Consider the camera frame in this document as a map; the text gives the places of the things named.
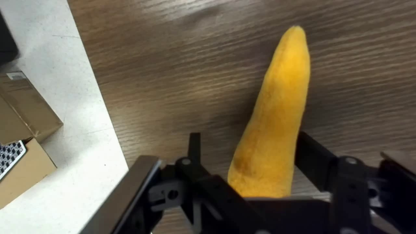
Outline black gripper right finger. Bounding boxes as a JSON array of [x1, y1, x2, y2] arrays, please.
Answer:
[[296, 131, 374, 234]]

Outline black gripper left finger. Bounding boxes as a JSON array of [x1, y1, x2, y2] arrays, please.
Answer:
[[176, 133, 260, 234]]

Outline cardboard box on floor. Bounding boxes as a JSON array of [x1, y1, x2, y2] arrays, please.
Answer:
[[0, 73, 63, 208]]

